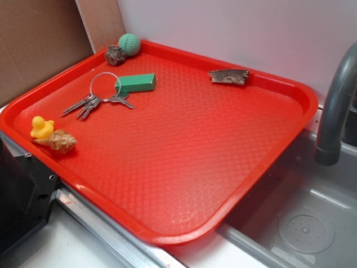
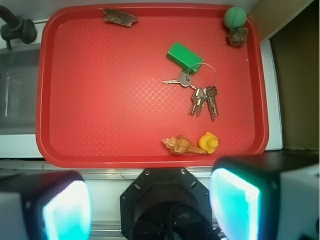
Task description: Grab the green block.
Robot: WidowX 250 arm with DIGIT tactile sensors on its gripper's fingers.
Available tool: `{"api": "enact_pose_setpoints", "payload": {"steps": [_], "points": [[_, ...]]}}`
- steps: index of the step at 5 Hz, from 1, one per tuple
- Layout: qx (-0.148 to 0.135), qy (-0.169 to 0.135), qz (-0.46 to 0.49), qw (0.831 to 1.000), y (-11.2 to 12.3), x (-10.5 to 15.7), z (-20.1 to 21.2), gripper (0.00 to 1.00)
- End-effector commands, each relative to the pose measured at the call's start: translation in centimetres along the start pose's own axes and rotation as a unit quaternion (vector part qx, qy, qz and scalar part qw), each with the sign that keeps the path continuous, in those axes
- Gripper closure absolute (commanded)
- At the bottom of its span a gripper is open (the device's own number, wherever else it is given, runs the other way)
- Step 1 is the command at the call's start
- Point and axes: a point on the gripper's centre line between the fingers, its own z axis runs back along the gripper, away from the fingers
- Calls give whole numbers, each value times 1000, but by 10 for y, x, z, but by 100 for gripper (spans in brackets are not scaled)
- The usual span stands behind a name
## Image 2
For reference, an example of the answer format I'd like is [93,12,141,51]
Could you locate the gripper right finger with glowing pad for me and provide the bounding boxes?
[209,154,320,240]

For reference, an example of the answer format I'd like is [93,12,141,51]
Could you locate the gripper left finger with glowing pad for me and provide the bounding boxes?
[0,170,93,240]

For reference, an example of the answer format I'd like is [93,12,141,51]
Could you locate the green rectangular block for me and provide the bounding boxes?
[166,41,204,74]

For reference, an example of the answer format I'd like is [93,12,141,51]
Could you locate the yellow rubber duck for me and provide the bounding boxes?
[198,132,220,154]

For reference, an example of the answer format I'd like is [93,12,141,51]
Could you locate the orange spiral seashell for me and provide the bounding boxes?
[161,135,207,155]

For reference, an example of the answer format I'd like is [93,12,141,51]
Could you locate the red plastic tray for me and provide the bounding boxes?
[36,3,269,168]

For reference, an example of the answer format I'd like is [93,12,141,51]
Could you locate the grey sink basin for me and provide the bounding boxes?
[0,47,40,135]

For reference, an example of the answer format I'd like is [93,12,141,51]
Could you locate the brown rough rock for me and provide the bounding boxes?
[227,27,249,47]

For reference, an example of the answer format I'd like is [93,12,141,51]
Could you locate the green dimpled ball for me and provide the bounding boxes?
[223,7,247,29]

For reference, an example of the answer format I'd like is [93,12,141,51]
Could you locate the grey sink faucet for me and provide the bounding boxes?
[0,5,37,51]

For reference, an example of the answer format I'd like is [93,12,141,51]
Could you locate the brown bark piece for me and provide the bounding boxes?
[103,8,138,28]

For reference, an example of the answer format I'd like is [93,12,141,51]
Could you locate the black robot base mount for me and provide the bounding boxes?
[119,168,219,240]

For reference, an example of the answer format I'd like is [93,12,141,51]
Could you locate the silver keys on ring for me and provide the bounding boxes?
[162,62,219,122]

